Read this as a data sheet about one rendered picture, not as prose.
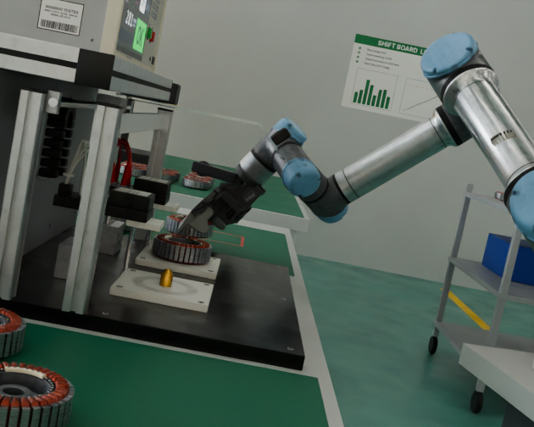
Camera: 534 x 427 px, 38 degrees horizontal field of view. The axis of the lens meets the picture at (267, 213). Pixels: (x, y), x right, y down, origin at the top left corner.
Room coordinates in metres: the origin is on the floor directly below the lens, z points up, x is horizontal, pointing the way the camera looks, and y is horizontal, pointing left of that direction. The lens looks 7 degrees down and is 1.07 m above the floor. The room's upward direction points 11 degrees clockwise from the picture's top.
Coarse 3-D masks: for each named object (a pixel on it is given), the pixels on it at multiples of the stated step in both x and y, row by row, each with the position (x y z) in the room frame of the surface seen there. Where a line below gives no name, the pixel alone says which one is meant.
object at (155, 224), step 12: (72, 192) 1.24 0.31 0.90; (120, 192) 1.19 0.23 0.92; (132, 192) 1.21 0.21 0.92; (144, 192) 1.24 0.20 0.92; (60, 204) 1.18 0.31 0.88; (72, 204) 1.18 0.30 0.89; (108, 204) 1.19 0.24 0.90; (120, 204) 1.19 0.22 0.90; (132, 204) 1.19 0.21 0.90; (144, 204) 1.19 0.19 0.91; (120, 216) 1.19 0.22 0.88; (132, 216) 1.19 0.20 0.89; (144, 216) 1.19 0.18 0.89; (144, 228) 1.19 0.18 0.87; (156, 228) 1.19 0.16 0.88
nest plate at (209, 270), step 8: (144, 248) 1.49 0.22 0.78; (144, 256) 1.42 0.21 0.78; (152, 256) 1.43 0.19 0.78; (144, 264) 1.39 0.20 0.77; (152, 264) 1.39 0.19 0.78; (160, 264) 1.39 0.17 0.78; (168, 264) 1.39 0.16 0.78; (176, 264) 1.40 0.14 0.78; (184, 264) 1.42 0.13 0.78; (200, 264) 1.45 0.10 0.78; (208, 264) 1.46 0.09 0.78; (216, 264) 1.48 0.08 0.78; (184, 272) 1.39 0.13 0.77; (192, 272) 1.39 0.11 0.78; (200, 272) 1.39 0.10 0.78; (208, 272) 1.39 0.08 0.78; (216, 272) 1.41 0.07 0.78
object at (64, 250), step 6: (66, 240) 1.22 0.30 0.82; (72, 240) 1.23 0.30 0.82; (60, 246) 1.18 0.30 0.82; (66, 246) 1.18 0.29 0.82; (72, 246) 1.18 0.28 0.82; (60, 252) 1.18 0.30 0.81; (66, 252) 1.18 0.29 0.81; (60, 258) 1.18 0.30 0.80; (66, 258) 1.18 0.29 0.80; (60, 264) 1.18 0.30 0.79; (66, 264) 1.18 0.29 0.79; (96, 264) 1.26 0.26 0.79; (54, 270) 1.18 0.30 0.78; (60, 270) 1.18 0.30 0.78; (66, 270) 1.18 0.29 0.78; (54, 276) 1.18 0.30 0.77; (60, 276) 1.18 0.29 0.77; (66, 276) 1.18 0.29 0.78
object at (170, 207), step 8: (144, 176) 1.48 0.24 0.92; (112, 184) 1.44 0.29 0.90; (136, 184) 1.43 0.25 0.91; (144, 184) 1.43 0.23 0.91; (152, 184) 1.43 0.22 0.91; (160, 184) 1.43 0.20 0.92; (168, 184) 1.44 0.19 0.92; (152, 192) 1.43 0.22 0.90; (160, 192) 1.43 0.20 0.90; (168, 192) 1.46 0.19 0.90; (160, 200) 1.43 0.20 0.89; (168, 200) 1.48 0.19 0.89; (160, 208) 1.44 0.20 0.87; (168, 208) 1.44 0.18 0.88; (176, 208) 1.44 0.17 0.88
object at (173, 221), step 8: (168, 216) 1.82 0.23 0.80; (176, 216) 1.82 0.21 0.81; (184, 216) 1.86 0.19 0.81; (168, 224) 1.79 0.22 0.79; (176, 224) 1.77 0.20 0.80; (208, 224) 1.80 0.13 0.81; (176, 232) 1.77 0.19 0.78; (184, 232) 1.77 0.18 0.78; (192, 232) 1.77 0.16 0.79; (208, 232) 1.79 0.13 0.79
